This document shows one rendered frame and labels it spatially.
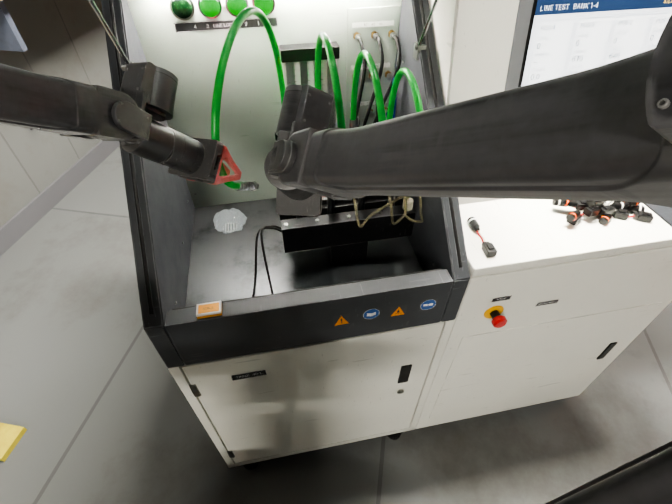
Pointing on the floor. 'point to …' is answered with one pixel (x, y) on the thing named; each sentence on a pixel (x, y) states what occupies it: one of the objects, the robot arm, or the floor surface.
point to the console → (456, 346)
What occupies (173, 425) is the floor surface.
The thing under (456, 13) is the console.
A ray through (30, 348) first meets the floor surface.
